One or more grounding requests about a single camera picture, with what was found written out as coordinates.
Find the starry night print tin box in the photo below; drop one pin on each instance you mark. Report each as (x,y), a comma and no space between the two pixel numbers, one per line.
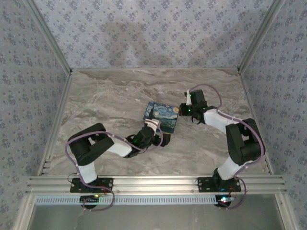
(165,115)

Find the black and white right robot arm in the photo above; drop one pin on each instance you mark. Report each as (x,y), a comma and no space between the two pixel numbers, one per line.
(216,118)

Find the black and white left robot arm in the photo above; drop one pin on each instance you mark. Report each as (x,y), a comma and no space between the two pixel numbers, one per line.
(120,146)

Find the small black controller board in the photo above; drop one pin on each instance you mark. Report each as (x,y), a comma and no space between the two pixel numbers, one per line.
(224,202)
(90,198)

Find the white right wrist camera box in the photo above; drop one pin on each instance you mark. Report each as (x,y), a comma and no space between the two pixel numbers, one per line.
(188,99)

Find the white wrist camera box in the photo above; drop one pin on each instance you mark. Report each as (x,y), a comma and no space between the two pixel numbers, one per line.
(188,99)
(152,123)

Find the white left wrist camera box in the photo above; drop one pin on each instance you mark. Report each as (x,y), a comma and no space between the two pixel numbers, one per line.
(152,123)

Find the wide aluminium base rail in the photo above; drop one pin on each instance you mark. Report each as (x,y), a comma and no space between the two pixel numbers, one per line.
(156,184)

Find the aluminium table side rail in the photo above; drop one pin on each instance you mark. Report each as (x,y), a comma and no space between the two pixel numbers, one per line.
(248,95)
(57,124)

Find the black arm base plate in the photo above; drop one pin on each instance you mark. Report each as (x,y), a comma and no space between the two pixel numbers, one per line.
(204,185)
(74,187)

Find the aluminium frame corner post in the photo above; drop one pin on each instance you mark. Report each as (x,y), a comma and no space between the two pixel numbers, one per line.
(259,36)
(50,36)

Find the aluminium frame leg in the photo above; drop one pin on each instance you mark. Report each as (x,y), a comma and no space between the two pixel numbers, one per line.
(24,210)
(285,210)

